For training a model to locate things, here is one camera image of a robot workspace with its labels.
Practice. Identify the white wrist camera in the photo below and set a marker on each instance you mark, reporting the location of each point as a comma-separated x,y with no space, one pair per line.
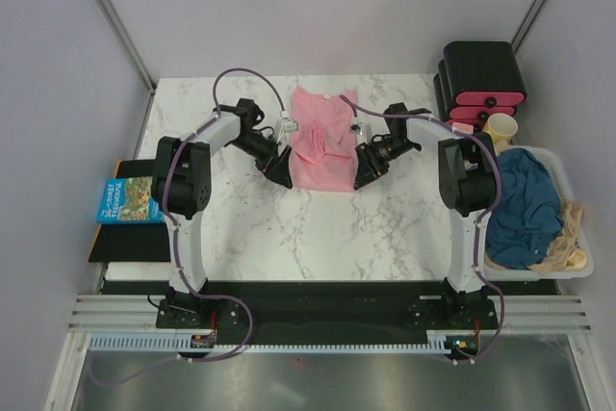
361,129
283,128

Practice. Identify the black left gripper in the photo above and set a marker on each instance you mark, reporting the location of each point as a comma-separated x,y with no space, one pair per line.
279,169

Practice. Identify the pink t shirt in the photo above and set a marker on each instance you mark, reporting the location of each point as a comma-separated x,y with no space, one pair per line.
323,149

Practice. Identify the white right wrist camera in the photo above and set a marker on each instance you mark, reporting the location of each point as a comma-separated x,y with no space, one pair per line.
361,129

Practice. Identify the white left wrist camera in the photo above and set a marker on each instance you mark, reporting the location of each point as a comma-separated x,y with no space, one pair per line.
283,128

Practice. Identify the blue t shirt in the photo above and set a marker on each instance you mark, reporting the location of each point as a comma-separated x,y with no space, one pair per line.
528,217

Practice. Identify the blue treehouse book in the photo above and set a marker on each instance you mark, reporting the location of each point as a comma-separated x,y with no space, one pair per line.
129,201

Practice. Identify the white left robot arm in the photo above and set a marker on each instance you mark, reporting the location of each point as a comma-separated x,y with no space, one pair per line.
182,178

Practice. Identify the white plastic basket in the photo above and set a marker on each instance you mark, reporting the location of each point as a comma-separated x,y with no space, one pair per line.
572,257

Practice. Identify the pink cube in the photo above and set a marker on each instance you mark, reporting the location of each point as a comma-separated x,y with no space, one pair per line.
463,127

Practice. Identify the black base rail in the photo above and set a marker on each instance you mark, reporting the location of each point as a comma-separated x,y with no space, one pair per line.
331,313

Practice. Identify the black pink drawer unit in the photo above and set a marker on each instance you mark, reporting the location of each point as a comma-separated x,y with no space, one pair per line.
476,79

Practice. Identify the left aluminium frame post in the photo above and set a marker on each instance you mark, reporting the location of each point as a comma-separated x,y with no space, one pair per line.
122,35

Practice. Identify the beige t shirt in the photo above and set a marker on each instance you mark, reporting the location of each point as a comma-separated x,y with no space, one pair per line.
572,238

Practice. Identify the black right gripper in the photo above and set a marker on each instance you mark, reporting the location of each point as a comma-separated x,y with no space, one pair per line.
365,155

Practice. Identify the black orange notebook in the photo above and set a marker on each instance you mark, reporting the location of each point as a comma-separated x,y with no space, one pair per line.
131,242

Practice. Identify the yellow mug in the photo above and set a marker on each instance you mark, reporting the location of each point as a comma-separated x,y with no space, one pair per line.
500,127

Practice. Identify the white slotted cable duct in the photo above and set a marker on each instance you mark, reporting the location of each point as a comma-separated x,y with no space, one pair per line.
194,343

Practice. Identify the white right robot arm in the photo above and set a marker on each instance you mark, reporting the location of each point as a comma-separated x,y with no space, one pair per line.
469,180

